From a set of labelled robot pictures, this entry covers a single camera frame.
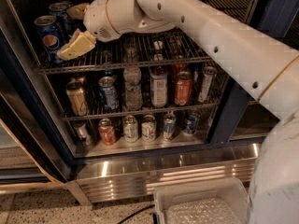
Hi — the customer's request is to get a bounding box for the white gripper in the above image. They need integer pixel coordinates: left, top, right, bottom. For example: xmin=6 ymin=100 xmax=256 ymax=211
xmin=57 ymin=0 xmax=121 ymax=61

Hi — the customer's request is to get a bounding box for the blue pepsi can front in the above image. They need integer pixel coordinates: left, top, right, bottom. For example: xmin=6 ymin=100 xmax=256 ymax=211
xmin=35 ymin=15 xmax=66 ymax=65

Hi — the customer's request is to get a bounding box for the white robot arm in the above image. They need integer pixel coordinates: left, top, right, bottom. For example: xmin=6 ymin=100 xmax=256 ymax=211
xmin=58 ymin=0 xmax=299 ymax=224

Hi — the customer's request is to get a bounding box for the blue can middle shelf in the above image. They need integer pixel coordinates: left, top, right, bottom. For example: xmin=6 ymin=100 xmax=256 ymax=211
xmin=98 ymin=77 xmax=119 ymax=111

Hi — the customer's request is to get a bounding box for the gold can middle shelf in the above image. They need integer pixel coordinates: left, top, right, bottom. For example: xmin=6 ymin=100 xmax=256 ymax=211
xmin=66 ymin=81 xmax=89 ymax=116

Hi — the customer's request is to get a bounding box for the silver can bottom left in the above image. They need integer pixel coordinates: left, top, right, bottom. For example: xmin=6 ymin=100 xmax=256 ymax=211
xmin=73 ymin=120 xmax=93 ymax=146

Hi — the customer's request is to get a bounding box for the stainless steel fridge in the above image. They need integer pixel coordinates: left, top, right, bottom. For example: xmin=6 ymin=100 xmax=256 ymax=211
xmin=1 ymin=0 xmax=298 ymax=204

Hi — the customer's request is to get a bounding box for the red can bottom shelf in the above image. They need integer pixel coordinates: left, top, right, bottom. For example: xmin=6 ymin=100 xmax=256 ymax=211
xmin=98 ymin=119 xmax=116 ymax=146

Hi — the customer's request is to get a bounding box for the white green can bottom shelf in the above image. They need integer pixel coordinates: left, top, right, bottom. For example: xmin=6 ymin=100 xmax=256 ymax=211
xmin=141 ymin=115 xmax=156 ymax=142

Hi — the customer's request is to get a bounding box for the orange can middle shelf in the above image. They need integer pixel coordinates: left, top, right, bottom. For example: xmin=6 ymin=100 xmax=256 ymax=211
xmin=175 ymin=71 xmax=192 ymax=105

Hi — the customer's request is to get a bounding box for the blue silver can bottom shelf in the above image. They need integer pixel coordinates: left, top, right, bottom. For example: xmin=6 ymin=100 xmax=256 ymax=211
xmin=163 ymin=113 xmax=177 ymax=140

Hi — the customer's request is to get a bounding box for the silver slim can middle shelf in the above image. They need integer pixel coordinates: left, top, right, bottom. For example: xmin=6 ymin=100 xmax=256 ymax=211
xmin=198 ymin=66 xmax=217 ymax=103

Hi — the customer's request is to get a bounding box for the blue pepsi can bottom shelf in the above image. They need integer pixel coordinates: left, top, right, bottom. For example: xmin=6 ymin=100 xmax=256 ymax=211
xmin=183 ymin=109 xmax=199 ymax=134

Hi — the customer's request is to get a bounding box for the clear water bottle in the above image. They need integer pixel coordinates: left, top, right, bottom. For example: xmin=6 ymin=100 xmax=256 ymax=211
xmin=123 ymin=46 xmax=142 ymax=110

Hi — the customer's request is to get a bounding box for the white label bottle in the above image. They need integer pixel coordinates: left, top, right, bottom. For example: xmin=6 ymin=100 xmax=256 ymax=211
xmin=149 ymin=65 xmax=167 ymax=107

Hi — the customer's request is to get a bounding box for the clear plastic bin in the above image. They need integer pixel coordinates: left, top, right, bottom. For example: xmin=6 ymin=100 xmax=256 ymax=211
xmin=154 ymin=177 xmax=248 ymax=224

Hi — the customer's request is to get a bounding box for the top wire shelf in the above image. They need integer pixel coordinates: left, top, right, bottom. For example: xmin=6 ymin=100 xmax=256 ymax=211
xmin=38 ymin=29 xmax=212 ymax=74

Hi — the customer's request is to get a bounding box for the wire shelf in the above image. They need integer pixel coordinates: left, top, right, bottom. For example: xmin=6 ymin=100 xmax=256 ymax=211
xmin=63 ymin=61 xmax=229 ymax=121
xmin=38 ymin=29 xmax=212 ymax=74

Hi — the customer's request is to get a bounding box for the middle wire shelf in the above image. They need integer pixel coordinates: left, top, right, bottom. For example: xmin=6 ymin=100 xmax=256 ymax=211
xmin=63 ymin=61 xmax=229 ymax=121

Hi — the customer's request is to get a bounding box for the black cable on floor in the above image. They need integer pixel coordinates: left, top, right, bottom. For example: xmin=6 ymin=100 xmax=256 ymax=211
xmin=116 ymin=203 xmax=156 ymax=224

